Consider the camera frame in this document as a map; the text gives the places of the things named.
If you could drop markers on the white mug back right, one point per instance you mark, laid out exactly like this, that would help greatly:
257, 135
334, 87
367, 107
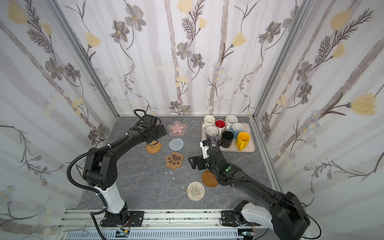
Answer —
230, 121

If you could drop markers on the yellow mug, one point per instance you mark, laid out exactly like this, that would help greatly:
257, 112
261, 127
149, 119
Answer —
242, 140

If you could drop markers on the woven multicolour round coaster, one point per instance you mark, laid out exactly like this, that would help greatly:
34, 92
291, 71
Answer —
195, 191

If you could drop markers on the white mug red inside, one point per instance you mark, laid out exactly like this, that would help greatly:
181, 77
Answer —
221, 126

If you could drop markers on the white mug back left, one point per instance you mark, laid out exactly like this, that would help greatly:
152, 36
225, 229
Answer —
209, 121

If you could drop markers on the pink flower coaster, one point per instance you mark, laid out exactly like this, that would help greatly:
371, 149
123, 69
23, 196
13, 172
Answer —
177, 129

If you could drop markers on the blue mug white inside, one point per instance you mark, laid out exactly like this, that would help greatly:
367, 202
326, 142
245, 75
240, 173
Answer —
236, 129

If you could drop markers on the brown paw print coaster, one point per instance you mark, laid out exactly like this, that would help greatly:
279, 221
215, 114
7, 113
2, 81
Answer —
174, 160

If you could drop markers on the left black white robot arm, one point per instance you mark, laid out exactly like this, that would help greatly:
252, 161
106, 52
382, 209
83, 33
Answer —
101, 173

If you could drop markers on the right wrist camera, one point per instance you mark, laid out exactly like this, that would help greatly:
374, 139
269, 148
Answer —
205, 147

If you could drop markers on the white slotted cable duct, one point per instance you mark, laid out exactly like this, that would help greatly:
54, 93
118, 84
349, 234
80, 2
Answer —
190, 234

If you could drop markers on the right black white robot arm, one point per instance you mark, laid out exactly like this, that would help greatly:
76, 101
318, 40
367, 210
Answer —
282, 213

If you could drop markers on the black mug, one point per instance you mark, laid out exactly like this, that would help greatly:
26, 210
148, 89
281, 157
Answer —
226, 140

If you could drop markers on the beige serving tray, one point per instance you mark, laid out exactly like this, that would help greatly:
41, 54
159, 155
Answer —
250, 148

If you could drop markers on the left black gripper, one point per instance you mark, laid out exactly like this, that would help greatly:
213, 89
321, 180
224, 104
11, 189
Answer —
161, 131

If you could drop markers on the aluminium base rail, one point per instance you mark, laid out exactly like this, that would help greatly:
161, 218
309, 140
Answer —
78, 224

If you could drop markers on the lavender mug white inside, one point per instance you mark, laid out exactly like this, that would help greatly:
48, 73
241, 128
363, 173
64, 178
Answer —
212, 134

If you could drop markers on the rattan woven round coaster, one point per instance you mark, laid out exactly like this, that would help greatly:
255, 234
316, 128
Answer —
154, 147

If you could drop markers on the grey round felt coaster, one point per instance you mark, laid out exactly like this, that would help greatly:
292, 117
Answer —
176, 144

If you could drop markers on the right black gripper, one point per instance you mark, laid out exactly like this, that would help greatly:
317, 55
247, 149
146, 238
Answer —
199, 162

